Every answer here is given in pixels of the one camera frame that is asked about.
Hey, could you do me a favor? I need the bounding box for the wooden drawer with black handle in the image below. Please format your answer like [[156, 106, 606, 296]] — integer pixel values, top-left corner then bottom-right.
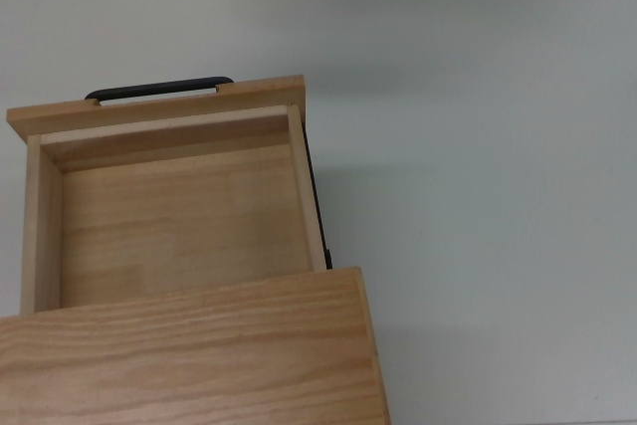
[[6, 75, 333, 318]]

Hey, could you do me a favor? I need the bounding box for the light wooden cabinet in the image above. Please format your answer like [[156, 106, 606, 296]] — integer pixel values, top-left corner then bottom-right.
[[0, 266, 392, 425]]

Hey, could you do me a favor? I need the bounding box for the black metal drawer handle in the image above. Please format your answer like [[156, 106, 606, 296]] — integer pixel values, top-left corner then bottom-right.
[[84, 76, 235, 102]]

